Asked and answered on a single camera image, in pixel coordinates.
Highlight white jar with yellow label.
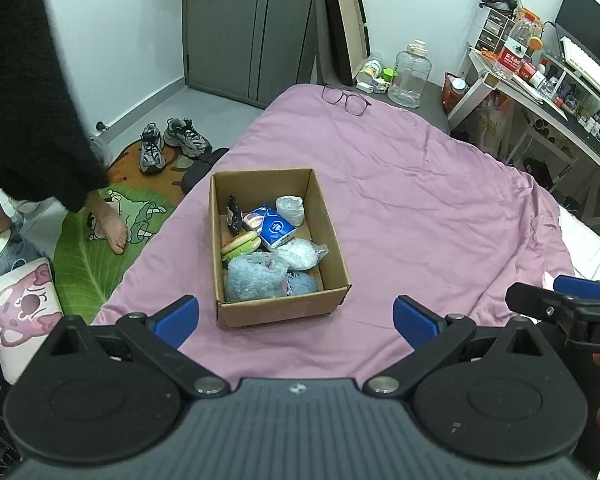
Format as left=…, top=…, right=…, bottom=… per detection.
left=356, top=57, right=385, bottom=86

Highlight red bag with white-capped jar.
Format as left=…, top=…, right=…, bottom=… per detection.
left=441, top=72, right=469, bottom=114

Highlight blue tissue packet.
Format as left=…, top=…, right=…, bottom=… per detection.
left=243, top=203, right=297, bottom=252

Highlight blue denim pouch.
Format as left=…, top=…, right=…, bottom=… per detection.
left=285, top=272, right=320, bottom=297

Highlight fluffy light blue plush toy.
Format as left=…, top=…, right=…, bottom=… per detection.
left=224, top=253, right=291, bottom=303

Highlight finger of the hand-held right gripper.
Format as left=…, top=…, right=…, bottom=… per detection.
left=552, top=275, right=600, bottom=302
left=505, top=282, right=581, bottom=332

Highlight brown cardboard box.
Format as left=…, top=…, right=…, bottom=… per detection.
left=209, top=168, right=352, bottom=330

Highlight grey wardrobe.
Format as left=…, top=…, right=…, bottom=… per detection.
left=181, top=0, right=321, bottom=110

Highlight clear bag of white stuffing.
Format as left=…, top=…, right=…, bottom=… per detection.
left=275, top=238, right=328, bottom=271

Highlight pink cartoon tote bag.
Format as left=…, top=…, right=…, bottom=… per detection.
left=0, top=257, right=64, bottom=386

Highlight green leaf floor mat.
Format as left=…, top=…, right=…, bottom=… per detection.
left=52, top=182, right=181, bottom=326

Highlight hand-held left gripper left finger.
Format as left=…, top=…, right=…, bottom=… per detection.
left=44, top=295, right=231, bottom=398

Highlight black flat box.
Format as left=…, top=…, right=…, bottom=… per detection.
left=320, top=0, right=372, bottom=87

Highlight large clear plastic jar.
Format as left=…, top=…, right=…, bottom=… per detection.
left=387, top=40, right=432, bottom=109

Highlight pink blanket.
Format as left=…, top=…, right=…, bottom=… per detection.
left=90, top=82, right=576, bottom=381

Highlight brown orange floor mat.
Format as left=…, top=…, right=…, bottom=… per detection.
left=105, top=137, right=216, bottom=187

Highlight white desk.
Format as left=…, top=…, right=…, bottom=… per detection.
left=447, top=47, right=600, bottom=231

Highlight white bedding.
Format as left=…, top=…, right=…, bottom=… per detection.
left=557, top=205, right=600, bottom=286

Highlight burger plush toy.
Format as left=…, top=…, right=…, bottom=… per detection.
left=221, top=230, right=262, bottom=262

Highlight purple-framed glasses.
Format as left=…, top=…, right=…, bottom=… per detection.
left=322, top=84, right=372, bottom=117

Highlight red-label water bottle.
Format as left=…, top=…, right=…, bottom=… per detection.
left=496, top=12, right=539, bottom=79

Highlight white plastic-wrapped roll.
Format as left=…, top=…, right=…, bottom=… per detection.
left=275, top=195, right=306, bottom=226

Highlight grey desktop drawer organizer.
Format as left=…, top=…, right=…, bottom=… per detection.
left=480, top=5, right=514, bottom=54

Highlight black computer monitor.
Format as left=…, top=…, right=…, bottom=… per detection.
left=555, top=0, right=600, bottom=74

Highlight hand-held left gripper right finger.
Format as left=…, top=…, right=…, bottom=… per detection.
left=362, top=295, right=548, bottom=397

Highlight grey sneaker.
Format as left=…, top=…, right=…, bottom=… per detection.
left=163, top=117, right=213, bottom=156
left=139, top=122, right=167, bottom=175

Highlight white keyboard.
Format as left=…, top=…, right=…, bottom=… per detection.
left=560, top=36, right=600, bottom=81

